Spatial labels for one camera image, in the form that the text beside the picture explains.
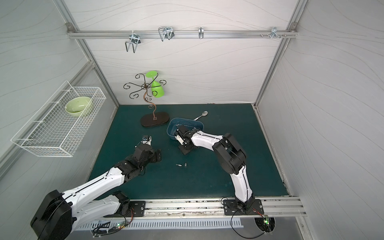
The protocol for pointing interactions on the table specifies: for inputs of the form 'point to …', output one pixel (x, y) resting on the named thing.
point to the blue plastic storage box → (173, 123)
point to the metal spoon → (204, 114)
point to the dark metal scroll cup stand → (149, 89)
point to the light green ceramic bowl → (76, 106)
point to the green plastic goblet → (157, 90)
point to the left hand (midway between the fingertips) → (154, 150)
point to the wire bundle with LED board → (103, 229)
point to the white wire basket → (53, 130)
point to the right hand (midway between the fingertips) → (185, 147)
